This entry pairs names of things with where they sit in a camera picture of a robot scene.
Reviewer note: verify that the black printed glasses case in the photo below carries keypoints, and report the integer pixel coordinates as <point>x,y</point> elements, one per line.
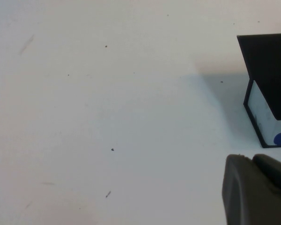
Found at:
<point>267,70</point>

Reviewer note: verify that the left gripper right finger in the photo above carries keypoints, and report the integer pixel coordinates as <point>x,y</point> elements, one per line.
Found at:
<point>276,175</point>

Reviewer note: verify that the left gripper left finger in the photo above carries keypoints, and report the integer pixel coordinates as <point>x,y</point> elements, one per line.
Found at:
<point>243,192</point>

